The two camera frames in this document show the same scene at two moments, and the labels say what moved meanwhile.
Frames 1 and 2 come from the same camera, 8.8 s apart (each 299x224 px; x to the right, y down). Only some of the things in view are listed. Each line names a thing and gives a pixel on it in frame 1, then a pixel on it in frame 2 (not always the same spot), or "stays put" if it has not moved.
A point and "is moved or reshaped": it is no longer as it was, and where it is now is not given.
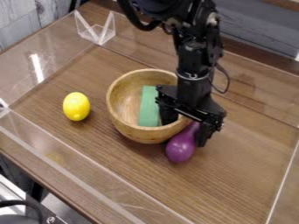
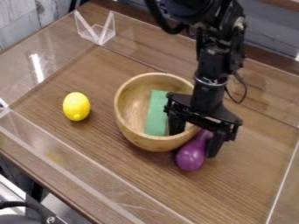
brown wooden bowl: (124, 98) is moved or reshaped
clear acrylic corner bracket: (97, 33) stays put
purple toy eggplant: (182, 146) -> (192, 156)
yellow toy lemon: (77, 106) stays put
